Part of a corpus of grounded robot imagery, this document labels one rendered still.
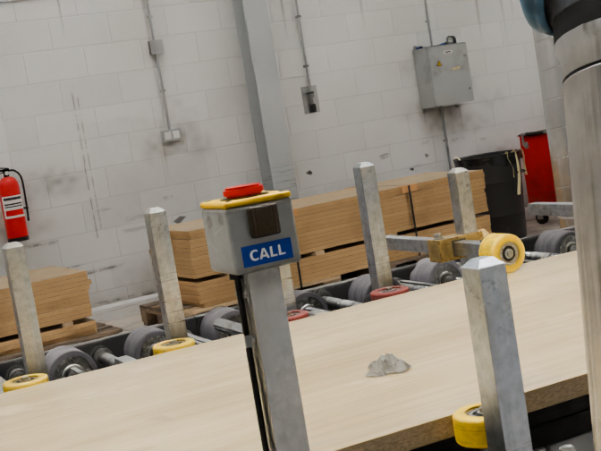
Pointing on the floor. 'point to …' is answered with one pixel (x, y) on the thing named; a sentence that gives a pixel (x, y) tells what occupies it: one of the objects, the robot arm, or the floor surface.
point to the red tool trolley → (537, 169)
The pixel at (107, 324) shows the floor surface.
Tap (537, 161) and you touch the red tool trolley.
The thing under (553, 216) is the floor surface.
